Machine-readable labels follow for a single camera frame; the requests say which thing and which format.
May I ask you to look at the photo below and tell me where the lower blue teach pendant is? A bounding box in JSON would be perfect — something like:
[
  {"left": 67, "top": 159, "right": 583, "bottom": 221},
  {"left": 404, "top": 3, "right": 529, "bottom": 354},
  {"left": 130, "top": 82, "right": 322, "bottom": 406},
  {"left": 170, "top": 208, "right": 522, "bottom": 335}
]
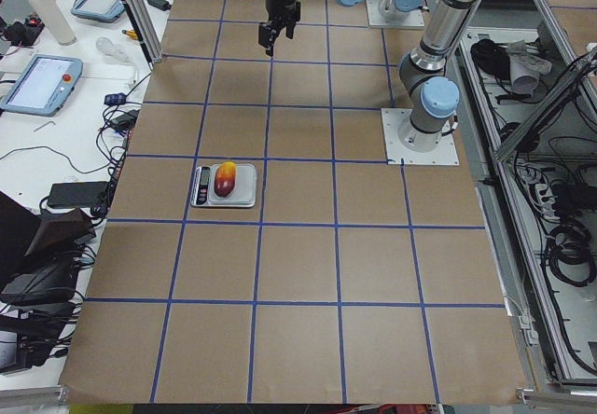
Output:
[{"left": 1, "top": 54, "right": 83, "bottom": 117}]

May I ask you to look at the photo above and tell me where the blue small device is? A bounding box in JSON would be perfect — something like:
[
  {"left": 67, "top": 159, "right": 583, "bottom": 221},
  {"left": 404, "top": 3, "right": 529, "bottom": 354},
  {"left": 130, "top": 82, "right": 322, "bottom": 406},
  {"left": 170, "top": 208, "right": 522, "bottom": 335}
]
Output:
[{"left": 104, "top": 93, "right": 128, "bottom": 107}]

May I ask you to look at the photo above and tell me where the black power brick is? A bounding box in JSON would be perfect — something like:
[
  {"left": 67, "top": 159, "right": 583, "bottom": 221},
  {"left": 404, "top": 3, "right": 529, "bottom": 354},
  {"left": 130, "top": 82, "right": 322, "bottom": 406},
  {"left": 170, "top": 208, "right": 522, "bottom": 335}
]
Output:
[{"left": 47, "top": 181, "right": 108, "bottom": 209}]

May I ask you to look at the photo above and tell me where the red yellow mango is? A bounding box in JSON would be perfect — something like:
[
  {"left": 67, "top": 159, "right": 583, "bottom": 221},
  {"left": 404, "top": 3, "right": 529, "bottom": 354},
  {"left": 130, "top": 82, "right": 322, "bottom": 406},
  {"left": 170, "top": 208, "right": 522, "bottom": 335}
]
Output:
[{"left": 214, "top": 161, "right": 237, "bottom": 198}]

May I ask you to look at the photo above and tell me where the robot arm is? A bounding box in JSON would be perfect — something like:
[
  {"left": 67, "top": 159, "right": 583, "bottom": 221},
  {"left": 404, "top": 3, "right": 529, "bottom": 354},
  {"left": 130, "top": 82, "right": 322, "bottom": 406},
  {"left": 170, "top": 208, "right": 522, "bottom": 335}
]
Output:
[{"left": 335, "top": 0, "right": 481, "bottom": 152}]

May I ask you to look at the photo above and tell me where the silver digital kitchen scale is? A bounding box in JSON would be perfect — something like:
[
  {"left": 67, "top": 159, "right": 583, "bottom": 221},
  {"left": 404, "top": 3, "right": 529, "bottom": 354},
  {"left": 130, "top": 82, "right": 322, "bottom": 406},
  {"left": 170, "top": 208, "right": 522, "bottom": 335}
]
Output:
[{"left": 190, "top": 161, "right": 257, "bottom": 208}]

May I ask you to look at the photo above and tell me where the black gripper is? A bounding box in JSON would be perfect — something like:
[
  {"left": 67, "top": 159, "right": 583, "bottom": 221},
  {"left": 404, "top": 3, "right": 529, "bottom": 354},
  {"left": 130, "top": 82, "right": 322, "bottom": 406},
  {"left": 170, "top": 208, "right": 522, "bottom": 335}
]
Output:
[{"left": 258, "top": 0, "right": 300, "bottom": 57}]

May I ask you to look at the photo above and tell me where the white light bulb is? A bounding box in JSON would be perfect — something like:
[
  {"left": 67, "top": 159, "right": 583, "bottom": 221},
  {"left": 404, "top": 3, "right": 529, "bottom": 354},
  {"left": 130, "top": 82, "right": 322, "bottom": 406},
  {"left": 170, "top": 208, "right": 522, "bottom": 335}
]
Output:
[{"left": 95, "top": 37, "right": 132, "bottom": 63}]

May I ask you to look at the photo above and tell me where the blue teach pendant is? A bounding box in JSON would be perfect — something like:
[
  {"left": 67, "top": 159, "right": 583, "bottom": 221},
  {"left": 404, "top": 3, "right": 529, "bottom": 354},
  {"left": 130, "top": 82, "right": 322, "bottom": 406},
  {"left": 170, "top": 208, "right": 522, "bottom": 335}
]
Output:
[
  {"left": 1, "top": 54, "right": 83, "bottom": 117},
  {"left": 71, "top": 0, "right": 125, "bottom": 22}
]

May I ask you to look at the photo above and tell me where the aluminium frame post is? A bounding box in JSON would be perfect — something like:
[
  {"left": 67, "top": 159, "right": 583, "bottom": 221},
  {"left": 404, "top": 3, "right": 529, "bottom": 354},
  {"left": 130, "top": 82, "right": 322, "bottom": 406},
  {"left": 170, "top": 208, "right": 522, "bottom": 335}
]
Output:
[{"left": 120, "top": 0, "right": 163, "bottom": 64}]

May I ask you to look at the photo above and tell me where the upper white tube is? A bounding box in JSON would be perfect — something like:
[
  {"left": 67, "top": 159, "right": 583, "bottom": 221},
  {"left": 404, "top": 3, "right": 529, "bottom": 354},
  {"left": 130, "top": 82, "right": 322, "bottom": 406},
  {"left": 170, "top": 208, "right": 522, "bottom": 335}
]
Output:
[{"left": 27, "top": 0, "right": 76, "bottom": 46}]

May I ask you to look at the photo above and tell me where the grey crumpled cloth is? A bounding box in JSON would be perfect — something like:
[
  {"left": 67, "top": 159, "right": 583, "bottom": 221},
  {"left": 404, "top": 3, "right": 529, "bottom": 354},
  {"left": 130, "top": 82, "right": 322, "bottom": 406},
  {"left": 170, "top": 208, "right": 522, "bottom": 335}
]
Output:
[{"left": 506, "top": 40, "right": 552, "bottom": 95}]

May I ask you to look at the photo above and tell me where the upper blue teach pendant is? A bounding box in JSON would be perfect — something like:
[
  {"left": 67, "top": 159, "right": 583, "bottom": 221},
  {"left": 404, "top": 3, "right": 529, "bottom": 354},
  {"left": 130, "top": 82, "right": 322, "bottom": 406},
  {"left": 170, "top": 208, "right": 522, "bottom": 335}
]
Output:
[{"left": 71, "top": 0, "right": 125, "bottom": 22}]

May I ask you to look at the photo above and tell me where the black power adapter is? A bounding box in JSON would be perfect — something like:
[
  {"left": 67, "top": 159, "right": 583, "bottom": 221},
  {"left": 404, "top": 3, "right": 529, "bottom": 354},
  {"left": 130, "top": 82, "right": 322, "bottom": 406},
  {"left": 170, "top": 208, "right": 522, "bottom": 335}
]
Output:
[{"left": 146, "top": 0, "right": 172, "bottom": 11}]

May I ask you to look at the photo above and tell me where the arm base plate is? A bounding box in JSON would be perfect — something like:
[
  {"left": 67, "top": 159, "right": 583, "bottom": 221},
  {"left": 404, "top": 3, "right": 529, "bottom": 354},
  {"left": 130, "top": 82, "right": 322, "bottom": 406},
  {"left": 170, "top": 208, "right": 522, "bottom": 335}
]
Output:
[
  {"left": 366, "top": 0, "right": 424, "bottom": 30},
  {"left": 381, "top": 108, "right": 460, "bottom": 166}
]

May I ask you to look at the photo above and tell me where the white power strip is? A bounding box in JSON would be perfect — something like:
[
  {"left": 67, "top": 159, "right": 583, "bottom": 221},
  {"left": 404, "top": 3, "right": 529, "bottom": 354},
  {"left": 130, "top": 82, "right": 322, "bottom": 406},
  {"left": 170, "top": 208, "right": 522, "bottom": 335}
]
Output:
[{"left": 521, "top": 166, "right": 560, "bottom": 223}]

